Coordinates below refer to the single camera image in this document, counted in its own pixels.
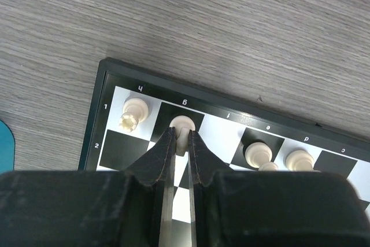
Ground white queen piece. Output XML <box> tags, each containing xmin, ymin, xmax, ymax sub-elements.
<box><xmin>285</xmin><ymin>150</ymin><xmax>317</xmax><ymax>172</ymax></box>

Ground white knight piece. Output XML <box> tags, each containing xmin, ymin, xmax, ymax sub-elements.
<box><xmin>169</xmin><ymin>115</ymin><xmax>195</xmax><ymax>156</ymax></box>

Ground white rook piece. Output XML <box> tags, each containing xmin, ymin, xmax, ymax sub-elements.
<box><xmin>119</xmin><ymin>98</ymin><xmax>149</xmax><ymax>132</ymax></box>

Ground blue plastic tray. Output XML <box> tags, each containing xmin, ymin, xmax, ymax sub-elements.
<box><xmin>0</xmin><ymin>121</ymin><xmax>15</xmax><ymax>173</ymax></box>

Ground black white chess board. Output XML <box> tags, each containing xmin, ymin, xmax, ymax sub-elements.
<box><xmin>77</xmin><ymin>57</ymin><xmax>370</xmax><ymax>229</ymax></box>

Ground white king piece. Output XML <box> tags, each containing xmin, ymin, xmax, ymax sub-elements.
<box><xmin>244</xmin><ymin>142</ymin><xmax>279</xmax><ymax>171</ymax></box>

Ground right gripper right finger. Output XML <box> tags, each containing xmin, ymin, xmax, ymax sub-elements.
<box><xmin>188</xmin><ymin>131</ymin><xmax>231</xmax><ymax>246</ymax></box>

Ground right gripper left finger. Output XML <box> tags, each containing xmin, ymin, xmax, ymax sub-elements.
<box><xmin>124</xmin><ymin>128</ymin><xmax>176</xmax><ymax>246</ymax></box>

